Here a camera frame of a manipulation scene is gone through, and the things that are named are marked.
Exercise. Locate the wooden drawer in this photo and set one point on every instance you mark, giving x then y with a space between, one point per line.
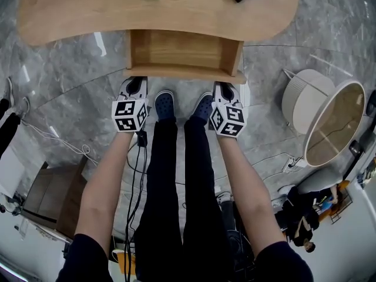
182 72

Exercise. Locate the person's left forearm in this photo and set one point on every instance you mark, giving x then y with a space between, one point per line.
102 187

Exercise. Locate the wooden coffee table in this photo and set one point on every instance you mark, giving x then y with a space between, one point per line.
88 10

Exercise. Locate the white power adapter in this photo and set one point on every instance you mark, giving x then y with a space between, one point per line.
301 163

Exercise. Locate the dark sink cabinet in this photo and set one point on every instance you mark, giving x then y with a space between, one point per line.
58 192

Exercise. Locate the white power strip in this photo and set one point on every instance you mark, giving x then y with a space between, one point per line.
288 163

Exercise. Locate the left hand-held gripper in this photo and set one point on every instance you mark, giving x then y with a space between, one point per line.
126 110

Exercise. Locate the white beanbag chair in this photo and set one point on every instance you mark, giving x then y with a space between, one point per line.
320 181

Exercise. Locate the orange metal rack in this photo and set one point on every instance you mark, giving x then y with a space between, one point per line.
342 187

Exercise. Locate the white wall counter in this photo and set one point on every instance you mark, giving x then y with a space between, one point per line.
367 192

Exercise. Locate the person's left blue shoe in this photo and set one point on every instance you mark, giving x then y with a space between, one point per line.
164 104

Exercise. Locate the person's black trousers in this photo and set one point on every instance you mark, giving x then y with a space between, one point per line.
164 201

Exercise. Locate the person's dark shirt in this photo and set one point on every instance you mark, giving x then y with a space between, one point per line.
85 260

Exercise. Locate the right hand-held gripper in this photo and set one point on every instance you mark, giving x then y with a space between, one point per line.
227 119

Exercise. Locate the person's blue shoe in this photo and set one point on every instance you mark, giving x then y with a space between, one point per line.
202 107
164 104

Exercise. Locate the small black bin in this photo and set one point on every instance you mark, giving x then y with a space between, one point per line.
356 148

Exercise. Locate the person's right blue shoe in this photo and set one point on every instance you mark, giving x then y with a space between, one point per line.
202 107

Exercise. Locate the round white side table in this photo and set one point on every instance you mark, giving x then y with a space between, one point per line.
302 98

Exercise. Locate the person's right forearm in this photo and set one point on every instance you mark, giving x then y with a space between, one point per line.
249 187

